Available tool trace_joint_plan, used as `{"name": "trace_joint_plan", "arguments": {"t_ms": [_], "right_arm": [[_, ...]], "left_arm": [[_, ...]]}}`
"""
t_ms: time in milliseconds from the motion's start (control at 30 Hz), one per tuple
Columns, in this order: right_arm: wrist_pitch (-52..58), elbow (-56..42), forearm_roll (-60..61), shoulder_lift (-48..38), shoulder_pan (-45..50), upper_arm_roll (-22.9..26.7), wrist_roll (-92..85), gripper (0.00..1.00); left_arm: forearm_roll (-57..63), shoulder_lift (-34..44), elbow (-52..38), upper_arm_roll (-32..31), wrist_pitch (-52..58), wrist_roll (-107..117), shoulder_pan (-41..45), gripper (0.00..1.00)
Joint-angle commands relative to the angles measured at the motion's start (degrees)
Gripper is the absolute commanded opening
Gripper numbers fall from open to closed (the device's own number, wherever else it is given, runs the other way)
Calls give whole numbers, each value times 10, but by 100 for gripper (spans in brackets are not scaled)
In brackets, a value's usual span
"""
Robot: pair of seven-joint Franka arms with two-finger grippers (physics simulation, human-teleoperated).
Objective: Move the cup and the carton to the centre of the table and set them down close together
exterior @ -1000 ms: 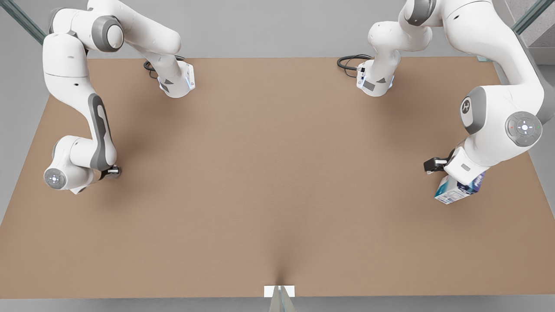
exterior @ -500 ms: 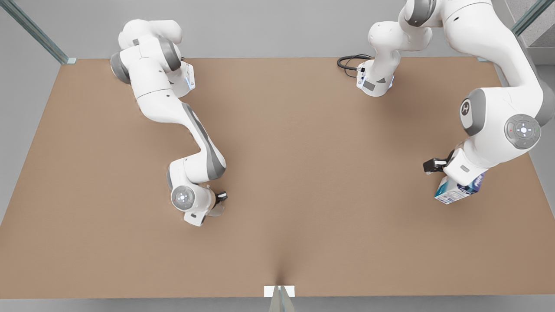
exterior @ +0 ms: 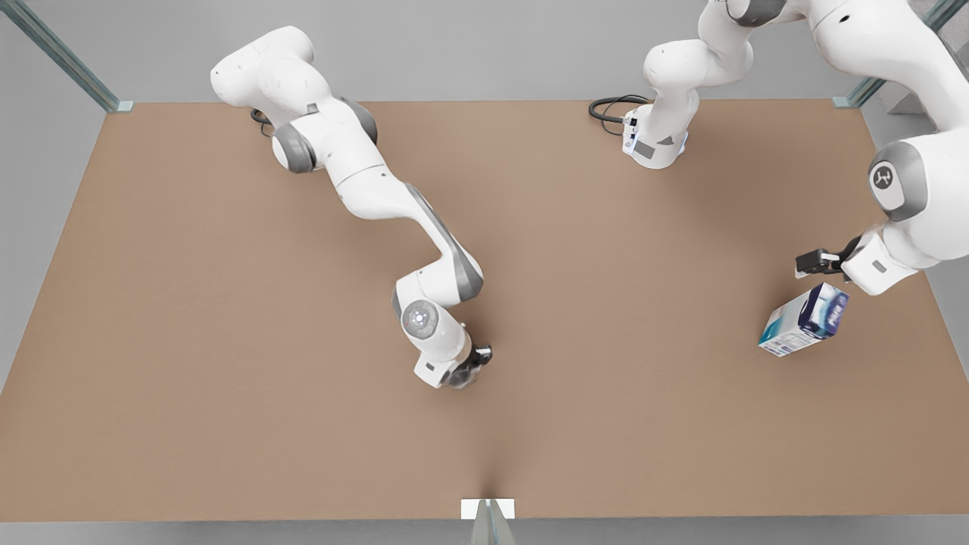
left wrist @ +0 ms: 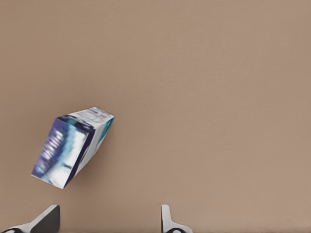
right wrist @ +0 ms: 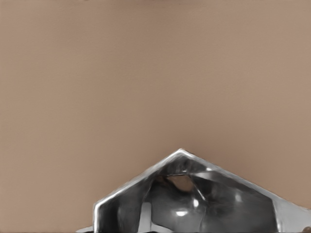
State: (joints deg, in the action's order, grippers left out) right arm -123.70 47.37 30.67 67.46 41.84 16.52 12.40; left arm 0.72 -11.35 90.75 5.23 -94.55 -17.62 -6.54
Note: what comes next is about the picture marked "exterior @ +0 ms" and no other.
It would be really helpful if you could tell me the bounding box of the silver frame post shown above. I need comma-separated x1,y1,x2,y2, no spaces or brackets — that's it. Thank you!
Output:
832,0,969,109
460,498,517,545
0,0,135,114

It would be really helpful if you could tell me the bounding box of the blue and white carton box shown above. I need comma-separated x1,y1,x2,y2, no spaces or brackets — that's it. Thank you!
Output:
758,282,850,357

